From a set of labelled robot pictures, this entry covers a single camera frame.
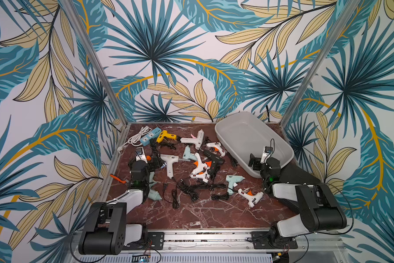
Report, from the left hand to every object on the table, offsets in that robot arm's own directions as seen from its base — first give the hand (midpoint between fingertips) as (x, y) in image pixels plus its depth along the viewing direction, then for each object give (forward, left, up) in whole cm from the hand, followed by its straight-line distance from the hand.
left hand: (145, 157), depth 88 cm
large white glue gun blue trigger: (+3, -12, -8) cm, 15 cm away
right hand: (+4, -64, -1) cm, 64 cm away
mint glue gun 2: (-8, -48, -9) cm, 49 cm away
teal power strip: (+19, +6, -8) cm, 21 cm away
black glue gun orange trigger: (+2, -37, -8) cm, 38 cm away
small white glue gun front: (-19, -57, -8) cm, 61 cm away
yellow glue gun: (+25, -6, -10) cm, 28 cm away
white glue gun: (-6, -33, -9) cm, 34 cm away
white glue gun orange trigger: (0, -30, -8) cm, 31 cm away
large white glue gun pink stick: (+17, -28, -6) cm, 34 cm away
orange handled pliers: (-9, +15, -10) cm, 20 cm away
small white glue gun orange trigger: (+14, -40, -8) cm, 43 cm away
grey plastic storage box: (+25, -59, -7) cm, 65 cm away
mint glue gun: (+8, -22, -9) cm, 25 cm away
